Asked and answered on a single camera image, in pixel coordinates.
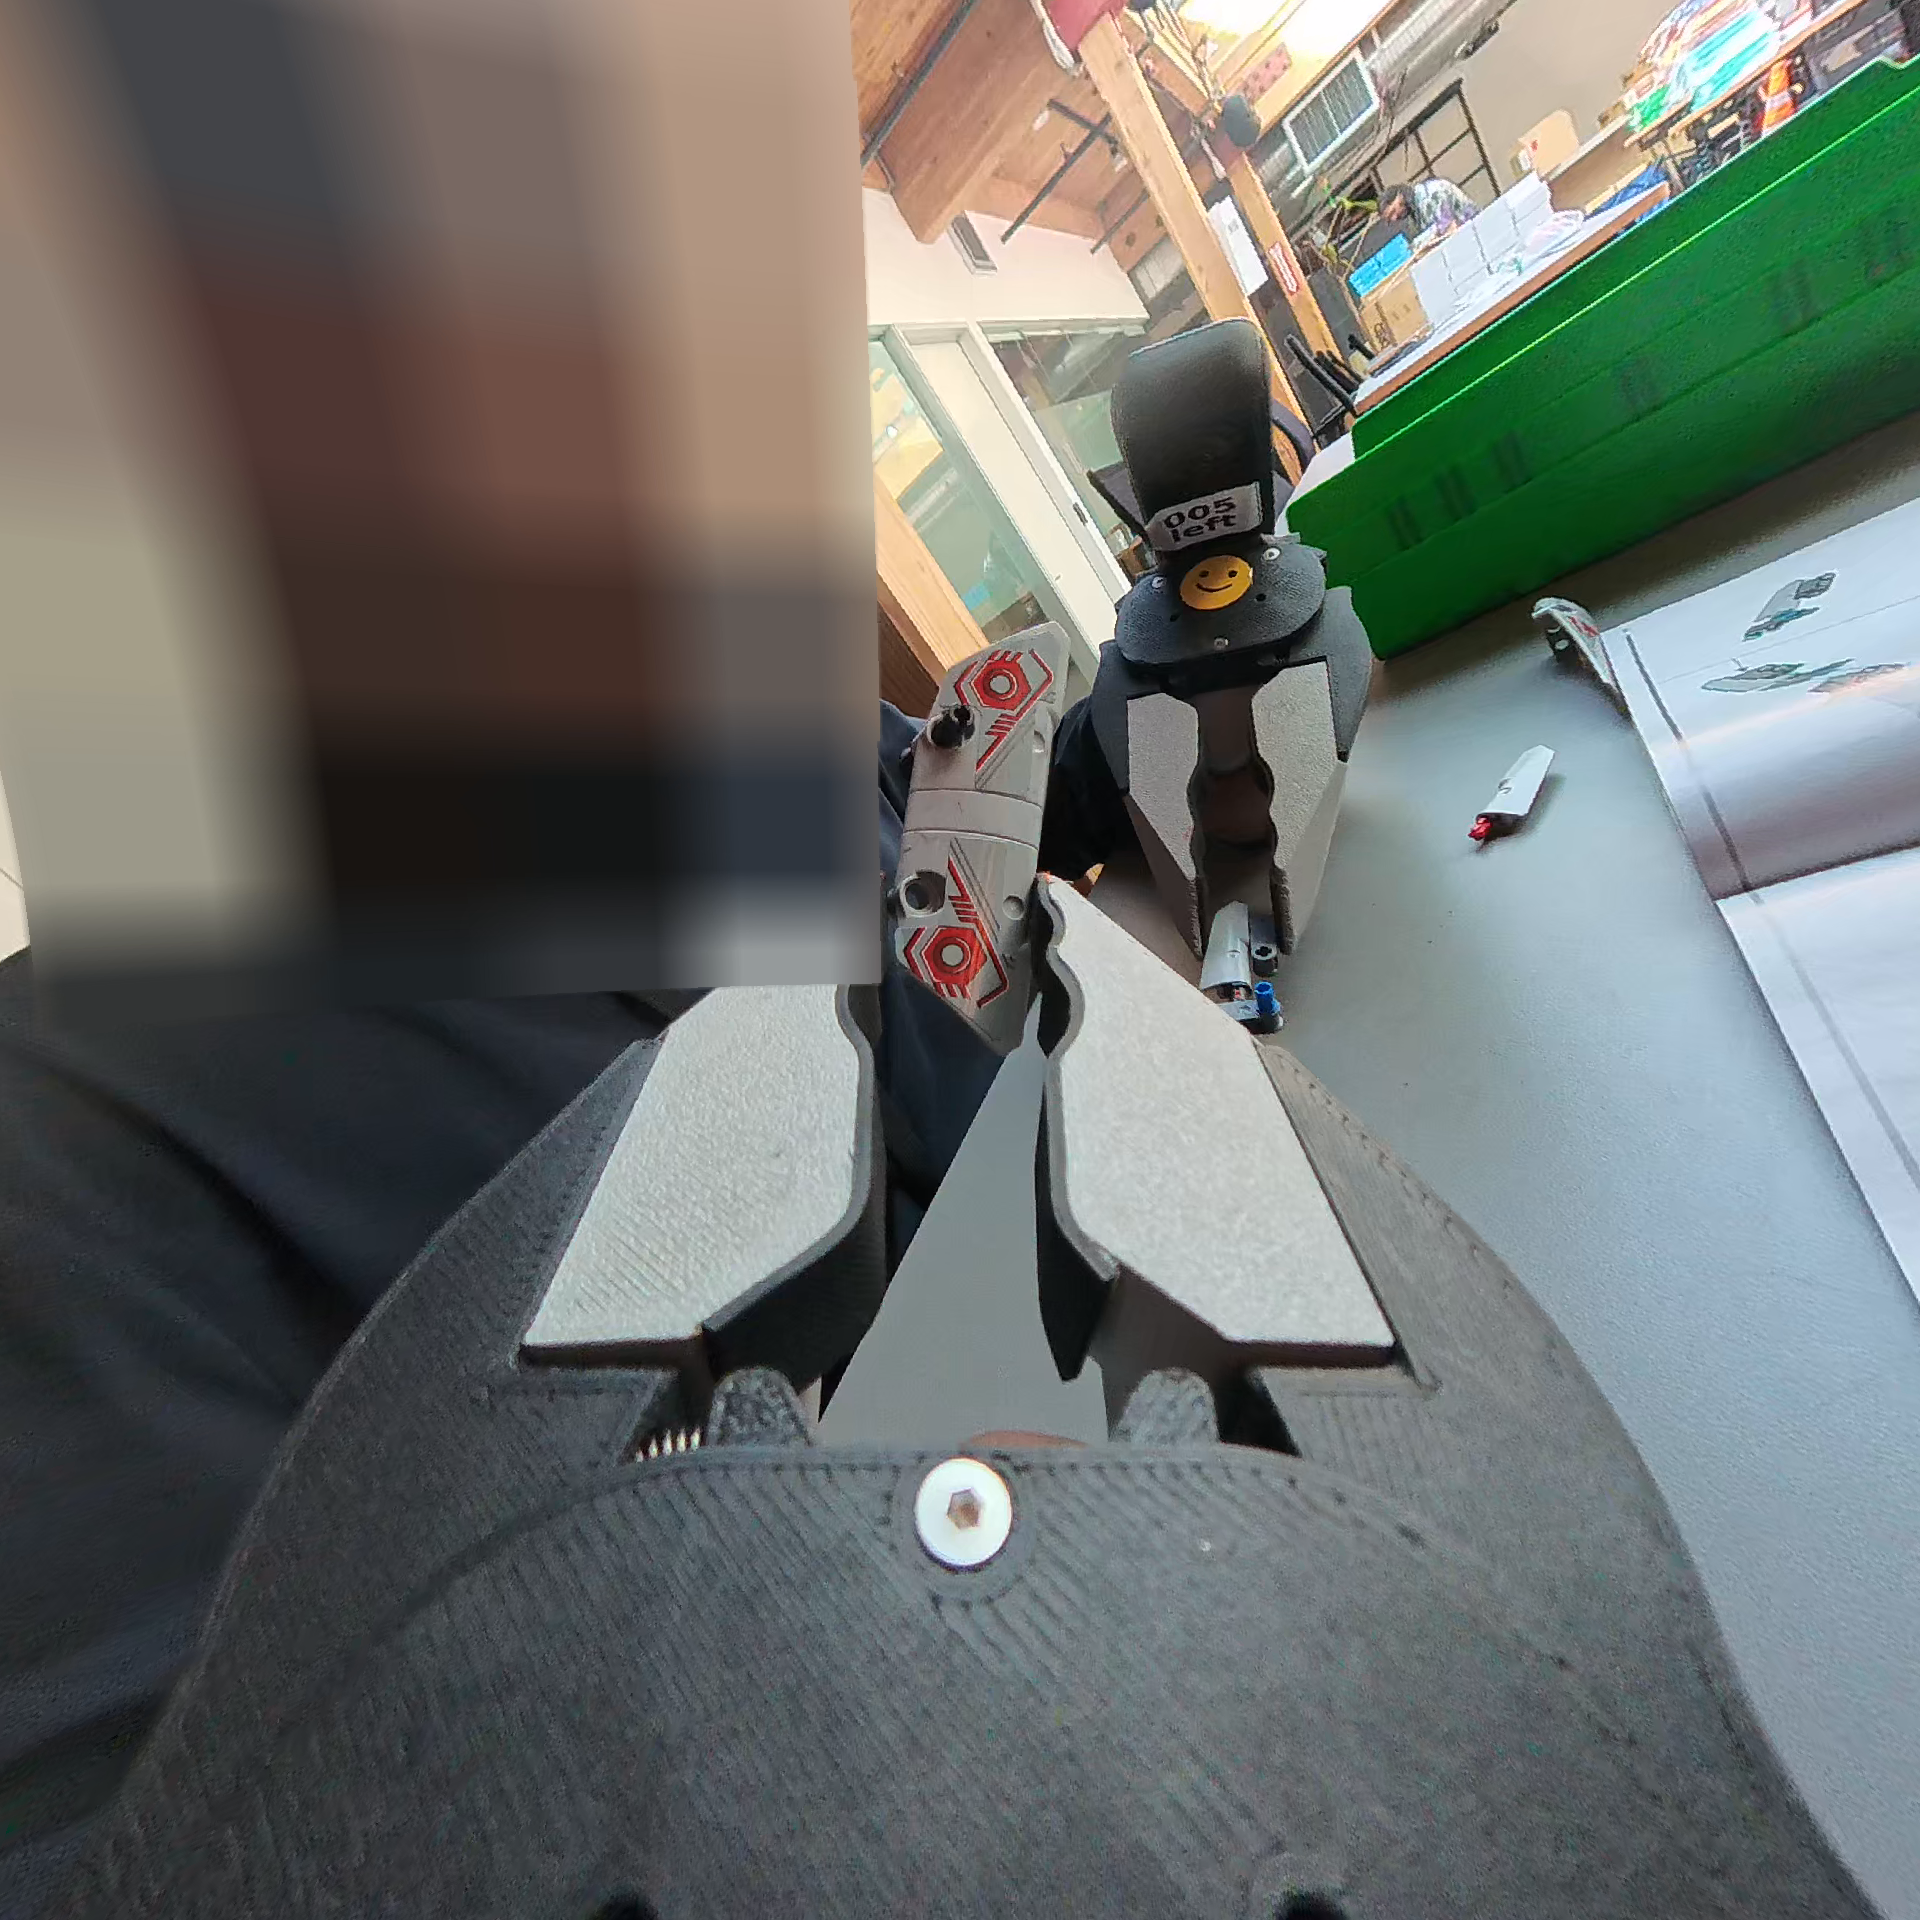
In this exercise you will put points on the wooden post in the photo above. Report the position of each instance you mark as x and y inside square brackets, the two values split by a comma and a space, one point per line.
[1163, 150]

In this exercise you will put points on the grey curved lego piece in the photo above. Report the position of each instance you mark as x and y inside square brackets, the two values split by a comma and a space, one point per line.
[1576, 639]

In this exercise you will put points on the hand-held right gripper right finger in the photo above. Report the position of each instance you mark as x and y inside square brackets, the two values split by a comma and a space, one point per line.
[1185, 1172]

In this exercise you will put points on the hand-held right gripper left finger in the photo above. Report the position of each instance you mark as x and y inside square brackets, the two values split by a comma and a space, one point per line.
[704, 1184]

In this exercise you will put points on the lego instruction booklet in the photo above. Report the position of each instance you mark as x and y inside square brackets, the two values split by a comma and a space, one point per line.
[1800, 781]

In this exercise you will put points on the cardboard box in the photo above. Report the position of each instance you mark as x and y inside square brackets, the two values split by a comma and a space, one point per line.
[1548, 142]

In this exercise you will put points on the green plastic barrier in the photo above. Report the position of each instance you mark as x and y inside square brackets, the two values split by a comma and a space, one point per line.
[1651, 375]

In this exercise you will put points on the person's left forearm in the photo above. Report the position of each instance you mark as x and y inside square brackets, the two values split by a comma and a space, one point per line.
[1080, 811]

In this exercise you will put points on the stack of white boxes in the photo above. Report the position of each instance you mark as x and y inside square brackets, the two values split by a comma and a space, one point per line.
[1485, 240]

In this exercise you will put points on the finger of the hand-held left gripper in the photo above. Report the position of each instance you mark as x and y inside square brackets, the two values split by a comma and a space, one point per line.
[1299, 765]
[1163, 787]

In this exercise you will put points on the small grey lego blue pin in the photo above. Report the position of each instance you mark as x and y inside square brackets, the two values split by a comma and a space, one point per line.
[1233, 960]

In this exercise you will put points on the person's dark clothing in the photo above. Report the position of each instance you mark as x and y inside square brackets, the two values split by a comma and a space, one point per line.
[224, 1277]

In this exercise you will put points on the glass door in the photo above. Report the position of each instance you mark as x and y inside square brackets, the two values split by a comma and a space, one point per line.
[961, 480]

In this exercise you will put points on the orange traffic cone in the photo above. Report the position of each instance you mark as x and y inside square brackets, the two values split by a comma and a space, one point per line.
[1773, 93]

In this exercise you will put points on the grey lego panel red stickers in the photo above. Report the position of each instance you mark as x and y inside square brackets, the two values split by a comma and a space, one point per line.
[961, 932]

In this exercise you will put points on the shelf of colourful packages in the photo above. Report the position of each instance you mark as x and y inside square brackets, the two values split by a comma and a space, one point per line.
[1757, 54]

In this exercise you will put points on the wooden workbench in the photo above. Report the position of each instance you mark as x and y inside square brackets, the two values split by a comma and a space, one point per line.
[1516, 293]

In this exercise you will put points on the white lego piece red pin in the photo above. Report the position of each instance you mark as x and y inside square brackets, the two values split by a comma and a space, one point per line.
[1518, 791]

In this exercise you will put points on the white air vent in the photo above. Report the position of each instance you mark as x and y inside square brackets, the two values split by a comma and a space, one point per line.
[1334, 108]

